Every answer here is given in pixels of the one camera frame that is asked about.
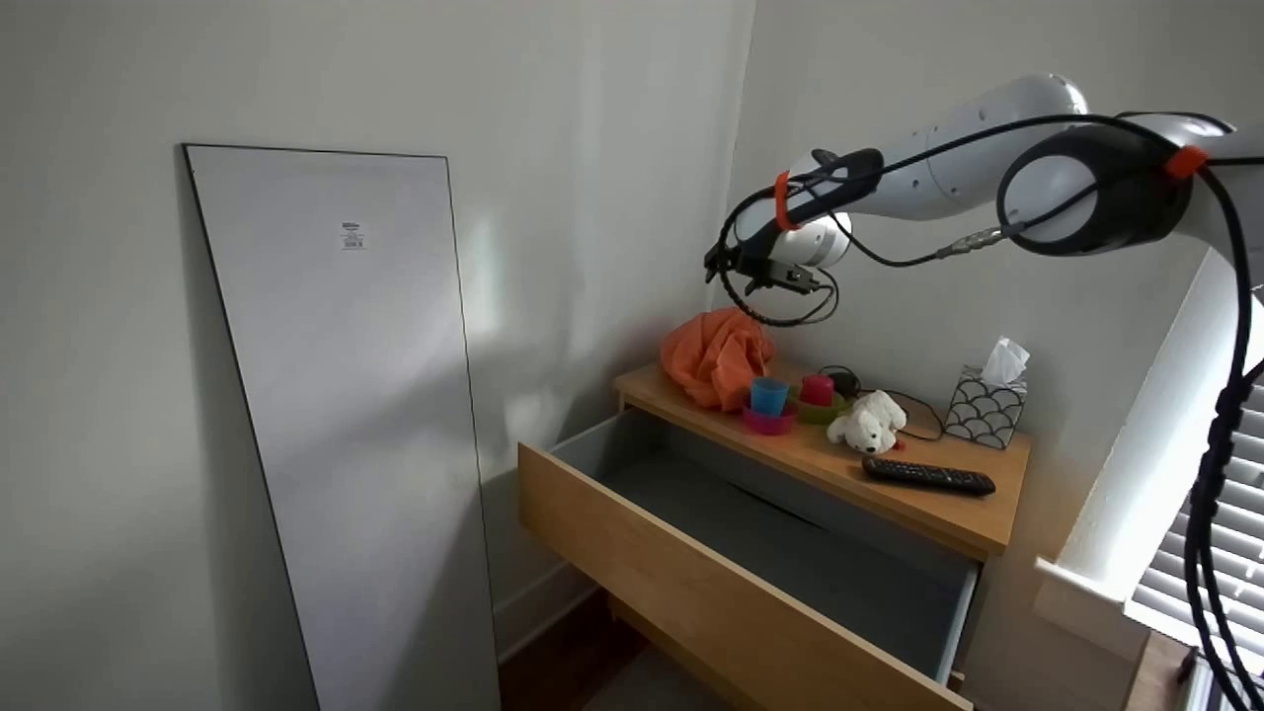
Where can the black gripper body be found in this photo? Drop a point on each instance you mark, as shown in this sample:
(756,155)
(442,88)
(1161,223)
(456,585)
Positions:
(775,275)

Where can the orange towel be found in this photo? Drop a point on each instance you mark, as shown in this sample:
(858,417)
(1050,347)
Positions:
(717,358)

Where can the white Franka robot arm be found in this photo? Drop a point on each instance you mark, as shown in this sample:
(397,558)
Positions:
(975,159)

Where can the wooden cabinet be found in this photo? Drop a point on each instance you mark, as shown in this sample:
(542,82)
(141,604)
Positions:
(816,460)

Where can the wooden cabinet drawer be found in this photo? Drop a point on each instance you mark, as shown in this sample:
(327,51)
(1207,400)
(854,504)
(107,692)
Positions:
(687,578)

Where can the blue plastic cup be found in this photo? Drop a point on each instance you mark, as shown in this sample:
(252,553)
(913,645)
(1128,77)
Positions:
(767,395)

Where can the red plastic cup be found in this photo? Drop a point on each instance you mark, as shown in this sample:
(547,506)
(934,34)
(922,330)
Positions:
(816,389)

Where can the small green toy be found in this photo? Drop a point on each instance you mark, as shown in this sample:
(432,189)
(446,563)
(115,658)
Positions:
(821,410)

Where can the pink plastic plate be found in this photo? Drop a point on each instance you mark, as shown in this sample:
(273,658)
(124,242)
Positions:
(767,425)

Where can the white plush bear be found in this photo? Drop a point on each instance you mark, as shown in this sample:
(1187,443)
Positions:
(871,418)

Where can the white tissue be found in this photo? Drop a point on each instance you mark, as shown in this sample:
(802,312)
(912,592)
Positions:
(1004,359)

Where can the scale patterned tissue box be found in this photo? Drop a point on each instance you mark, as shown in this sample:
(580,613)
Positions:
(987,417)

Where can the black remote control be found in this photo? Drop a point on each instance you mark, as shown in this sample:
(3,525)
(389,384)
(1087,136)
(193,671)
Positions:
(929,475)

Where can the large white board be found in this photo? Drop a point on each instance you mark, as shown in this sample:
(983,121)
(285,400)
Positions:
(357,437)

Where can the white window blinds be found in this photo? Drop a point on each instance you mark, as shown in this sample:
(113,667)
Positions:
(1219,567)

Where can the white window frame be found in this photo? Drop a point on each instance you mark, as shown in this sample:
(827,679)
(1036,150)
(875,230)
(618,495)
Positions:
(1130,497)

